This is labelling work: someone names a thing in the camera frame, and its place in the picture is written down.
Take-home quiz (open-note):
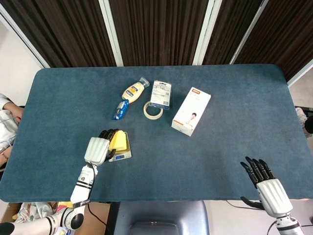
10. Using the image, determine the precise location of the blue snack packet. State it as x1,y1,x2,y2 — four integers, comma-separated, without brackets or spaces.
112,99,130,121

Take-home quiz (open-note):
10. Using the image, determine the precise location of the blue table cloth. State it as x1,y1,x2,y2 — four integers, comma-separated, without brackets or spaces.
0,64,313,203

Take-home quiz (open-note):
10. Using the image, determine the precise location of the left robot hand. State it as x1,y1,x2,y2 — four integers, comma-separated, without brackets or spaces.
84,128,121,166

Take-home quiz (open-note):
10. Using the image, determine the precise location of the dark slatted screen panel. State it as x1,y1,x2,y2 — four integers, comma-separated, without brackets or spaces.
0,0,123,69
195,0,268,66
229,0,313,85
98,0,217,67

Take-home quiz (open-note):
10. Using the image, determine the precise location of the person in white clothes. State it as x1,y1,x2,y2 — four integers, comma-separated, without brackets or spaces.
0,93,25,173

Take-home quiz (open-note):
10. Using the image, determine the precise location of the grey robot torso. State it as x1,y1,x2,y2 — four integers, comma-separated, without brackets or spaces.
114,200,210,235

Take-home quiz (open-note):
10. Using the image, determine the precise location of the silver digital kitchen scale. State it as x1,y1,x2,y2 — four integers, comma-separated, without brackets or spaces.
108,131,133,163

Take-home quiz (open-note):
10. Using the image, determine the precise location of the cardboard box with cloth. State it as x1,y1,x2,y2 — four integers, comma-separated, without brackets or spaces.
3,201,74,235

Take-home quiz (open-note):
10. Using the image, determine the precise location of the black cable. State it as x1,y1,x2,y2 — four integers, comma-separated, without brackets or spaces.
87,202,109,230
225,200,248,209

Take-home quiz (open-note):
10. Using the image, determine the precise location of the white carton box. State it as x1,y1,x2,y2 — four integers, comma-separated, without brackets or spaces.
171,86,212,138

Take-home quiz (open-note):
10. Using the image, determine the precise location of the cream mayonnaise squeeze bottle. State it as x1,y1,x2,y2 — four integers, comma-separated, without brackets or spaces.
122,76,150,105

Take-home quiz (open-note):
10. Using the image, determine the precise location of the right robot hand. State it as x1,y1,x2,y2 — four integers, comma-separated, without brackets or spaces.
240,156,293,218

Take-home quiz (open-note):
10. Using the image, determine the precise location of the beige masking tape roll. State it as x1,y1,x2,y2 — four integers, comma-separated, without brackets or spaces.
143,100,164,120

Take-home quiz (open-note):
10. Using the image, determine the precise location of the blister pack with card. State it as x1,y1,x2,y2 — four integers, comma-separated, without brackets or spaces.
149,80,173,111

